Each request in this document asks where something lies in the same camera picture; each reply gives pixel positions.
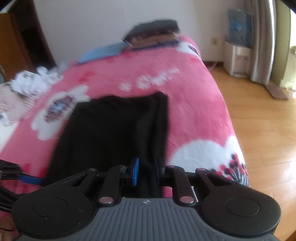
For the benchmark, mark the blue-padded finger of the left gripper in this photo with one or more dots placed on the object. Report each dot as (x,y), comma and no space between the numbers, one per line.
(30,179)

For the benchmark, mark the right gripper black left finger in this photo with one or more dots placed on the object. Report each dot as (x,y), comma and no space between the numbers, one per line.
(114,179)

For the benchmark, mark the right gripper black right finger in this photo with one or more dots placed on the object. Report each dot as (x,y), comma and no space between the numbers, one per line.
(176,178)

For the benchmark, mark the pink floral blanket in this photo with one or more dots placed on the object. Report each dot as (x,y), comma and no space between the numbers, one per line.
(200,131)

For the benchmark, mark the pink white checked cloth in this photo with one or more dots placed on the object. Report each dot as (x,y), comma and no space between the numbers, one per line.
(14,106)

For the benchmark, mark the white crumpled shirt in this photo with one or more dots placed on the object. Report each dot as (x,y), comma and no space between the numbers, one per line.
(33,85)

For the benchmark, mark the wooden wardrobe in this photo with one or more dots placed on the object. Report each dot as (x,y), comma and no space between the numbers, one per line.
(23,44)

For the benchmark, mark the folded dark blue garment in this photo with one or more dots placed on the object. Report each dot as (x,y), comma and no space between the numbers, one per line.
(158,45)

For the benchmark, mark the white water dispenser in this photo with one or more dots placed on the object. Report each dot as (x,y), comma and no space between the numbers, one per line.
(237,60)

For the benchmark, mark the brown floor mat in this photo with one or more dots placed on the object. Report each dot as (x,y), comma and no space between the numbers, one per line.
(276,92)

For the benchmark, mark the folded brown patterned garment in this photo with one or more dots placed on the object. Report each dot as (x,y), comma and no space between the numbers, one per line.
(154,38)

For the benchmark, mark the blue flat pillow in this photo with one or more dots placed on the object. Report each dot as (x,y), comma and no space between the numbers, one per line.
(103,52)

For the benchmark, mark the grey curtain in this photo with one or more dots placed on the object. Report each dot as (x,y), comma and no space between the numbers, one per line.
(263,25)

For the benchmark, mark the wall power socket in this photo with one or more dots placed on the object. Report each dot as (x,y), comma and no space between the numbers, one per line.
(214,41)

